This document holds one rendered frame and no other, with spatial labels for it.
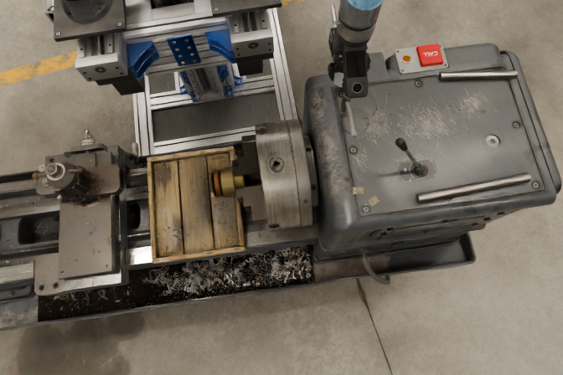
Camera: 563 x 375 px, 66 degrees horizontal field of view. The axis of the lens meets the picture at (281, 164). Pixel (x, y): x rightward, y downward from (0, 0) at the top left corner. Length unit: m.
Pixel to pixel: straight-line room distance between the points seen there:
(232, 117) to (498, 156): 1.46
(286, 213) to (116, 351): 1.52
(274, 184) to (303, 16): 1.88
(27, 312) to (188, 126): 1.10
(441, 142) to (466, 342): 1.46
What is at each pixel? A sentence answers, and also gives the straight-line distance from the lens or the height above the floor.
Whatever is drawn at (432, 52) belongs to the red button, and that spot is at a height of 1.27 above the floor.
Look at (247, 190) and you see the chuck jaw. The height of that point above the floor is 1.11.
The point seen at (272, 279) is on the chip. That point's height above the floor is 0.57.
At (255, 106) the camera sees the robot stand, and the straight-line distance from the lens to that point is 2.31.
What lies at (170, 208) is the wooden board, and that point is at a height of 0.89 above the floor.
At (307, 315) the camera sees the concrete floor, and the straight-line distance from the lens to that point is 2.29.
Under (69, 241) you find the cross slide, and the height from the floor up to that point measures 0.97.
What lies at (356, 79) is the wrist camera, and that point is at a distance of 0.91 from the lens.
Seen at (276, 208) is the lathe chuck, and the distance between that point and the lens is 1.13.
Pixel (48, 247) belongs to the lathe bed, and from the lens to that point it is 1.65.
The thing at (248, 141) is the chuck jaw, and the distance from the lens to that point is 1.18.
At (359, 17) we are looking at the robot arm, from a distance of 0.82.
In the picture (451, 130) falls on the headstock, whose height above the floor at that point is 1.25.
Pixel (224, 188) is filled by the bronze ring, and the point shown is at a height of 1.11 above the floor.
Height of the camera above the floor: 2.29
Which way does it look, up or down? 72 degrees down
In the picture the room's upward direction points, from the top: 4 degrees counter-clockwise
